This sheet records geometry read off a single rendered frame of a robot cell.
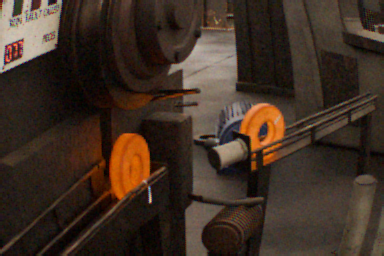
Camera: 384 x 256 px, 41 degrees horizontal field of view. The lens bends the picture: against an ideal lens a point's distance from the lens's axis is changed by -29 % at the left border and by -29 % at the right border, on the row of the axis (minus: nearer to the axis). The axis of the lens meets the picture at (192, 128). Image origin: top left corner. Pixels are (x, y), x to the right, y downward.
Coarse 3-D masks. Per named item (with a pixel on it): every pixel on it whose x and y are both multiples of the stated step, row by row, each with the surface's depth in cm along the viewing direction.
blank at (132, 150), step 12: (120, 144) 144; (132, 144) 147; (144, 144) 152; (120, 156) 143; (132, 156) 147; (144, 156) 153; (120, 168) 142; (132, 168) 153; (144, 168) 153; (120, 180) 142; (132, 180) 152; (120, 192) 144
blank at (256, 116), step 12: (252, 108) 186; (264, 108) 185; (276, 108) 188; (252, 120) 183; (264, 120) 186; (276, 120) 189; (252, 132) 184; (276, 132) 190; (252, 144) 185; (264, 144) 189; (252, 156) 186
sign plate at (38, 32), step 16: (16, 0) 101; (32, 0) 108; (48, 0) 116; (0, 16) 99; (16, 16) 103; (32, 16) 110; (48, 16) 118; (0, 32) 100; (16, 32) 105; (32, 32) 112; (48, 32) 120; (0, 48) 101; (32, 48) 114; (48, 48) 122; (0, 64) 102; (16, 64) 108
